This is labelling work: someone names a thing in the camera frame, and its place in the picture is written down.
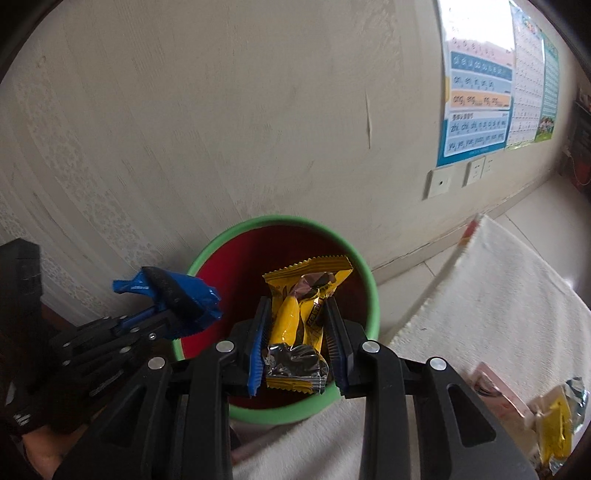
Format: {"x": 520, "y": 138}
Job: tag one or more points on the green bordered wall poster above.
{"x": 549, "y": 92}

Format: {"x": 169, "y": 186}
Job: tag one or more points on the person's left forearm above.
{"x": 39, "y": 454}

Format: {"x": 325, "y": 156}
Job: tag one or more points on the white cloth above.
{"x": 485, "y": 300}

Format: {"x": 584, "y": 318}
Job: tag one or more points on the blue snack wrapper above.
{"x": 205, "y": 295}

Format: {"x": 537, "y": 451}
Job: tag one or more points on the brown wooden furniture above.
{"x": 57, "y": 318}

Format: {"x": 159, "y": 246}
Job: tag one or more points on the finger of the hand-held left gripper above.
{"x": 171, "y": 290}
{"x": 129, "y": 353}

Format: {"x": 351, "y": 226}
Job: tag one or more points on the dark shelf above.
{"x": 579, "y": 134}

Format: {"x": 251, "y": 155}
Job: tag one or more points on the yellow snack wrapper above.
{"x": 286, "y": 318}

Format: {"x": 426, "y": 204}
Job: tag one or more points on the green bin with red inside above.
{"x": 244, "y": 258}

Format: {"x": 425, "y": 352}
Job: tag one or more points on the white wall socket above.
{"x": 474, "y": 171}
{"x": 489, "y": 165}
{"x": 439, "y": 182}

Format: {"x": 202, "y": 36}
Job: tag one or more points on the yellow crumpled wrapper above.
{"x": 556, "y": 429}

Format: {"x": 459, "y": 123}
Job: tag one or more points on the blue bordered wall poster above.
{"x": 475, "y": 69}

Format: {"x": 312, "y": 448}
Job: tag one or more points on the pink printed wrapper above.
{"x": 496, "y": 392}

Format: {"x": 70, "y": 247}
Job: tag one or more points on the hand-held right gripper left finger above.
{"x": 256, "y": 353}

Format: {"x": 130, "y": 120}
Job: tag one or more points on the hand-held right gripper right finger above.
{"x": 333, "y": 344}

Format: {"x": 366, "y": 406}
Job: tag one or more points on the grid chart wall poster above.
{"x": 526, "y": 83}

